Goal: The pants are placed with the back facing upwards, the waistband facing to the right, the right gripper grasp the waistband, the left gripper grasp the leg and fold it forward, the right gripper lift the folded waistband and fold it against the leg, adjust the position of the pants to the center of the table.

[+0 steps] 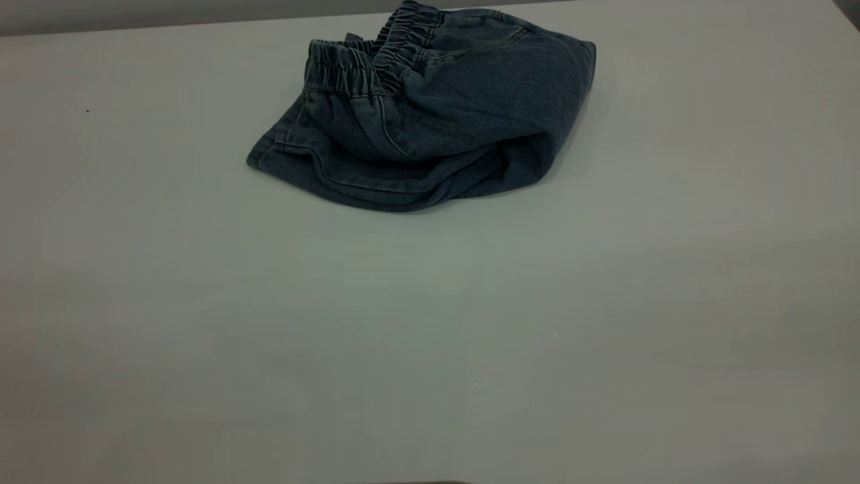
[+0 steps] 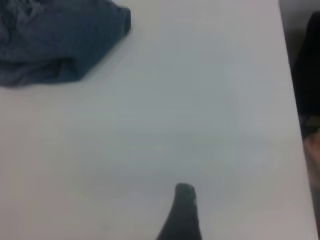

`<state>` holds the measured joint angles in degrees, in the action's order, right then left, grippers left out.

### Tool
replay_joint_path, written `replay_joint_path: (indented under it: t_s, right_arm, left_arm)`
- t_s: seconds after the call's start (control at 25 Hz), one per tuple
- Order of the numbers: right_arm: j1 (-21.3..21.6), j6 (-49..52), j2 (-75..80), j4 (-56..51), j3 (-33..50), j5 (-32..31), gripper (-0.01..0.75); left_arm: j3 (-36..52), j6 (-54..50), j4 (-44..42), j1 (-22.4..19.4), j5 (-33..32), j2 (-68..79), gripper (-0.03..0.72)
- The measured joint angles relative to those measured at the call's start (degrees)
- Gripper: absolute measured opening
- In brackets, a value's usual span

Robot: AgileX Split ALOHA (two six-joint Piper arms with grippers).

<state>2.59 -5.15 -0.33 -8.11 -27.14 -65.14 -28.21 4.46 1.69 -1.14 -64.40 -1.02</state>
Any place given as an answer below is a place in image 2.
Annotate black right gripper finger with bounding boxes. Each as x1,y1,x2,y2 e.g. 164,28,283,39
155,182,203,240

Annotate blue denim jeans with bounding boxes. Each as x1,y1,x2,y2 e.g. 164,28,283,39
0,0,132,87

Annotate black chair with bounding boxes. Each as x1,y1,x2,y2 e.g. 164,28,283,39
292,11,320,137

